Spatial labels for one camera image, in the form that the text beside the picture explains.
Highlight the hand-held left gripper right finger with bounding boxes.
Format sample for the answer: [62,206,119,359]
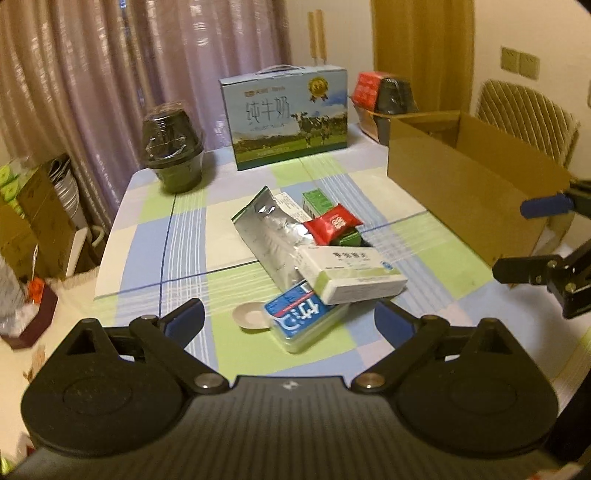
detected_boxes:
[351,299,523,394]

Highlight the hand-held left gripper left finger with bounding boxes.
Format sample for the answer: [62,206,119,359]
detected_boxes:
[65,299,229,394]

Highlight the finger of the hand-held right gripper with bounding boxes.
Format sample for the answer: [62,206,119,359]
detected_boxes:
[520,178,591,219]
[492,247,591,291]

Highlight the white green medicine box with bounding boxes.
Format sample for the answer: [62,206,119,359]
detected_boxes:
[295,244,409,306]

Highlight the brown cardboard box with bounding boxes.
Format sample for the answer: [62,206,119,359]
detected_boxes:
[387,110,573,269]

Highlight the blue white box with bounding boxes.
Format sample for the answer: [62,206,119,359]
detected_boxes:
[263,281,352,354]

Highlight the red candy packet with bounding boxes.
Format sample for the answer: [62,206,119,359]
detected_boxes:
[302,203,363,245]

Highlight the silver foil bag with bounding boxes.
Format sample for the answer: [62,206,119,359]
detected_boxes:
[231,185,320,292]

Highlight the checked cloth covered desktop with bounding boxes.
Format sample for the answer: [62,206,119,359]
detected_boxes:
[92,121,591,407]

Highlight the small white dish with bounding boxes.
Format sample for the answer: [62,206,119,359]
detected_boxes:
[232,302,274,332]

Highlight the woven wicker chair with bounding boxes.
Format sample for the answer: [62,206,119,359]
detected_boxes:
[475,79,581,168]

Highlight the green carton box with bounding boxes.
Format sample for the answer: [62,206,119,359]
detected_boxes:
[301,188,363,248]

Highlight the dark red box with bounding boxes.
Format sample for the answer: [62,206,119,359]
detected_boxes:
[0,277,60,350]

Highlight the black wrapped noodle bowl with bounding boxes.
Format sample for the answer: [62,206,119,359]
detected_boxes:
[141,102,205,193]
[373,78,419,145]

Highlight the stack of metal bowls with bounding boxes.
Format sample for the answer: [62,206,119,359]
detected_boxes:
[48,154,89,232]

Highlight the stacked brown cardboard boxes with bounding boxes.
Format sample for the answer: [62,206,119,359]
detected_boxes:
[0,159,99,280]

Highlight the clear plastic bottle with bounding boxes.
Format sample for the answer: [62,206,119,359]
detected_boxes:
[0,256,29,334]

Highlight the red snack packet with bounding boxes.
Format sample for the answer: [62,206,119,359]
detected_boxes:
[351,71,393,110]

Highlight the green packets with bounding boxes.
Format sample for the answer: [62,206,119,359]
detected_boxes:
[0,159,38,219]

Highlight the blue milk gift box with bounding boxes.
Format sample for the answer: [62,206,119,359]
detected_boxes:
[218,65,349,171]

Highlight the mauve curtain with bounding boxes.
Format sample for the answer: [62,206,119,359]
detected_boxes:
[0,0,371,217]

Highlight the beige wall switch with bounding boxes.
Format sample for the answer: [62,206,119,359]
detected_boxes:
[501,46,541,80]

